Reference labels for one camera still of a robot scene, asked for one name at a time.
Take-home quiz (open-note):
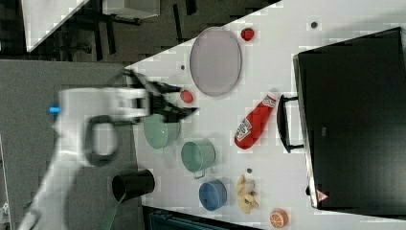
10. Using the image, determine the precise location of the black cable loop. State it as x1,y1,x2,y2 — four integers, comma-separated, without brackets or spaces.
83,114,120,167

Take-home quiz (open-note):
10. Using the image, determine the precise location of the black cylinder bin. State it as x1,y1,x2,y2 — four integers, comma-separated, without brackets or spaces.
112,170,155,202

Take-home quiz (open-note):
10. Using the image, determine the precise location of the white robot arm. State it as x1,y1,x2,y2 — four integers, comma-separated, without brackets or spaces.
18,81,197,230

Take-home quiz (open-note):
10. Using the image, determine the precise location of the white side table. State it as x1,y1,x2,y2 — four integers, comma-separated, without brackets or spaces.
21,0,90,53

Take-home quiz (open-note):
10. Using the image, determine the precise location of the plush orange slice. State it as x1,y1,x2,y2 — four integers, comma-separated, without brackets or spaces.
269,208,288,228

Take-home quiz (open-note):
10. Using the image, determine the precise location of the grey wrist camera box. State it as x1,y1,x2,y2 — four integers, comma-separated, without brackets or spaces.
123,69,149,93

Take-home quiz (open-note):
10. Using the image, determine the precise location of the blue bowl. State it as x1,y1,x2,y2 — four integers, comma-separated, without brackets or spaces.
198,179,228,212

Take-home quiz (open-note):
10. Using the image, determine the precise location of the red plush strawberry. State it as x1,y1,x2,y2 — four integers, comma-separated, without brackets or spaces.
240,28,255,41

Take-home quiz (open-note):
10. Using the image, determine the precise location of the green cup with handle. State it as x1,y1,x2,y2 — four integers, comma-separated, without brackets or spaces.
181,139,215,179

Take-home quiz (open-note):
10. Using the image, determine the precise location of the red plush ketchup bottle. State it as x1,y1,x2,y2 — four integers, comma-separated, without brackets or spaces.
234,91,280,150

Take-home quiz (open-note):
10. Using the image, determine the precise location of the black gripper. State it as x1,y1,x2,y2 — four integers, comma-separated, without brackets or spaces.
148,81,198,123

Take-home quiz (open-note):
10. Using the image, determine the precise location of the plush peeled banana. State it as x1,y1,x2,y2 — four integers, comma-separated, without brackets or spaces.
237,174,259,214

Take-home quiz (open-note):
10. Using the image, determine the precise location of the large grey plate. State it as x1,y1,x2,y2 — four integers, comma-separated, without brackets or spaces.
190,27,241,97

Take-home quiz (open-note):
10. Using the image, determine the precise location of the black oven door handle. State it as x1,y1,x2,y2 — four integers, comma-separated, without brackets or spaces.
277,95,305,153

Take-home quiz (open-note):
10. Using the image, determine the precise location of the green bowl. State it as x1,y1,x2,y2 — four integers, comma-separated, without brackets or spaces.
143,114,181,150

